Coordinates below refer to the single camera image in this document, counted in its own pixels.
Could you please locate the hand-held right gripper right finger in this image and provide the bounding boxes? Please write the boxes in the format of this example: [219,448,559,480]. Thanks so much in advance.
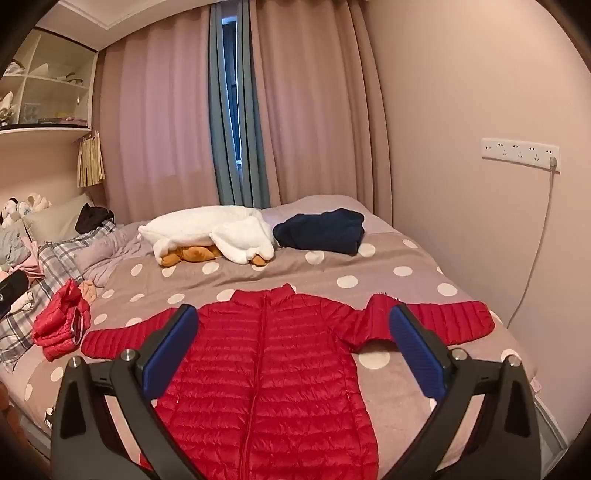
[389,302,543,480]

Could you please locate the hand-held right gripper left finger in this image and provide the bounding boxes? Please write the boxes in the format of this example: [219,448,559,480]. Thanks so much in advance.
[50,304,200,480]

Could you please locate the large red puffer jacket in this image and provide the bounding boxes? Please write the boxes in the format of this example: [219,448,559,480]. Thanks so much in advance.
[81,282,496,480]

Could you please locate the pink garment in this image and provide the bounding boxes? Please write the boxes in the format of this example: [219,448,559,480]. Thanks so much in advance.
[4,240,45,280]

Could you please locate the blue-grey garment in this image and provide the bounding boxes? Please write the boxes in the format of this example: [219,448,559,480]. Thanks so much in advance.
[0,226,32,273]

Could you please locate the plaid quilt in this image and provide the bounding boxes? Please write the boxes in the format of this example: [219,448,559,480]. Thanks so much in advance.
[0,220,116,370]

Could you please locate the folded red puffer jacket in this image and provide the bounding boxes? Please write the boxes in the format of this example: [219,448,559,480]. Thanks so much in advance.
[31,278,92,361]

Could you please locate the black and white plush toy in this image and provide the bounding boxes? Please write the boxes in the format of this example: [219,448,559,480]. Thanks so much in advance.
[0,198,21,227]

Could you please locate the beige pillow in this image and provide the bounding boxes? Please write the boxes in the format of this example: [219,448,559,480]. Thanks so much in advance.
[23,193,95,243]

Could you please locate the crumpled grey duvet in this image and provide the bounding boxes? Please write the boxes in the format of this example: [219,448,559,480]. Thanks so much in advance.
[74,224,153,287]

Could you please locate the black garment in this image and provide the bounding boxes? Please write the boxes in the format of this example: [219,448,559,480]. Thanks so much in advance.
[75,203,115,234]

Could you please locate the white fleece blanket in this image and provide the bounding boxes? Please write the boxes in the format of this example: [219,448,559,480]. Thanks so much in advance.
[137,206,276,265]

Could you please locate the polka dot bed sheet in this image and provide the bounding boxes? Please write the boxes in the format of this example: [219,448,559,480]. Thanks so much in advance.
[23,194,541,472]

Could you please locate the beige hanging pleated cloth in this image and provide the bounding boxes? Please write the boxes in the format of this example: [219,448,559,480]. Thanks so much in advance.
[78,131,106,188]

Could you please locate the folded navy garment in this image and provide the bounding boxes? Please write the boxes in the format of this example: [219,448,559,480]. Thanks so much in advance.
[272,208,365,256]

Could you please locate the white figurine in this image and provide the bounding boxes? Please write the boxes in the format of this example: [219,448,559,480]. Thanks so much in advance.
[0,91,17,125]

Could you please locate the pink curtain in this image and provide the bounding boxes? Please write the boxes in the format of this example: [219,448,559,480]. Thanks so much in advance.
[249,0,395,227]
[99,18,220,224]

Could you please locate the grey-blue curtain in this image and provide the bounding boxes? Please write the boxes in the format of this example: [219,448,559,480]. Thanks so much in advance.
[208,4,271,208]

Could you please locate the white wall shelf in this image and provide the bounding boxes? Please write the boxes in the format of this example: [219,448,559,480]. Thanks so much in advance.
[0,28,100,137]

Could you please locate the white wall socket strip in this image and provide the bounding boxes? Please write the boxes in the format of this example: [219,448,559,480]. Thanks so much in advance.
[481,137,561,174]

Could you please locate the white plug with cable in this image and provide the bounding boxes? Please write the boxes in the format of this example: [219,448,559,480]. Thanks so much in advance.
[508,157,559,326]

